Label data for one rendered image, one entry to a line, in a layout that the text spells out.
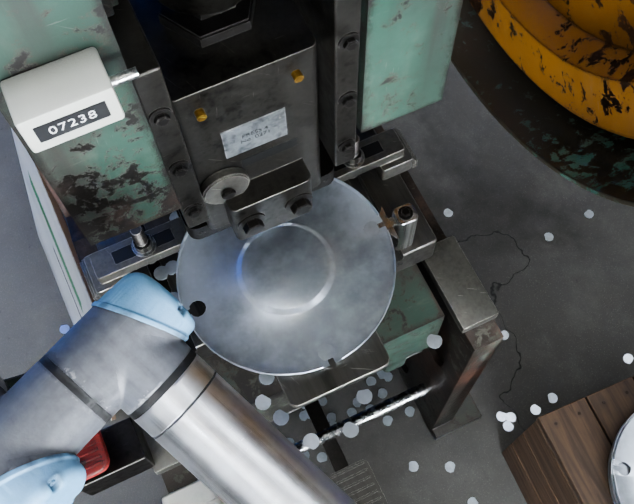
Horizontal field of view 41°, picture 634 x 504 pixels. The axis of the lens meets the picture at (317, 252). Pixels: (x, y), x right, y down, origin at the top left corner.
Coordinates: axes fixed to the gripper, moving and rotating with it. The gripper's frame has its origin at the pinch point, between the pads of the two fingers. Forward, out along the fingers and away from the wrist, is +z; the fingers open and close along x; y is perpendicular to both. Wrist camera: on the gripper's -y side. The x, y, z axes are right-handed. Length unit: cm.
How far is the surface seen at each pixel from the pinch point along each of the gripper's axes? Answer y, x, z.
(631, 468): -75, 31, 47
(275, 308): -29.5, -5.5, 5.7
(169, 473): -7.7, 4.6, 22.5
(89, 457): -0.9, 1.4, 8.5
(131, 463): -4.6, 3.0, 14.0
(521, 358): -80, 2, 84
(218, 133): -29.3, -14.5, -24.6
